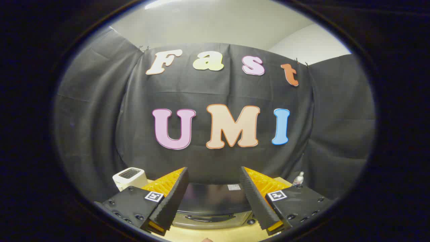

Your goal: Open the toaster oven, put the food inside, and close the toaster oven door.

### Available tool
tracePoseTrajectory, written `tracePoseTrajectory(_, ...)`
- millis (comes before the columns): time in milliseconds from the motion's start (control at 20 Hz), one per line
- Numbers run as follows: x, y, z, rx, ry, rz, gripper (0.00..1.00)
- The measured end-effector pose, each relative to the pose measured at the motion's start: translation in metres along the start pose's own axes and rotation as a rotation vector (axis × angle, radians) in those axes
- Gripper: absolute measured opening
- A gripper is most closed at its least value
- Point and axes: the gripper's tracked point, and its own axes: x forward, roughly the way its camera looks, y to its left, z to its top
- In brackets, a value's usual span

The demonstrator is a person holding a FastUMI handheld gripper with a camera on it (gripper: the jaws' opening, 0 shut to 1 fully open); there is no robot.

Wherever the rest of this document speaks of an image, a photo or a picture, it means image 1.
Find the black toaster oven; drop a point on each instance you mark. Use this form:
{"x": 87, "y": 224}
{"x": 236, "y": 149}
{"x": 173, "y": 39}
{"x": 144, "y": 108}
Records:
{"x": 211, "y": 201}

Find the white pop-up toaster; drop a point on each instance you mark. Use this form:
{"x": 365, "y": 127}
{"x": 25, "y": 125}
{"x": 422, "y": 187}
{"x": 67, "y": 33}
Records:
{"x": 129, "y": 178}

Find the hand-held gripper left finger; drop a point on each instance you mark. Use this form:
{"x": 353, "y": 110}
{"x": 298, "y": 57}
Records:
{"x": 174, "y": 195}

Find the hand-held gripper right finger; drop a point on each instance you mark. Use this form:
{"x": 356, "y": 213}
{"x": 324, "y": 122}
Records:
{"x": 254, "y": 198}

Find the pink and white bottle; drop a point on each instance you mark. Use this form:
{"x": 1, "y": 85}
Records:
{"x": 298, "y": 178}

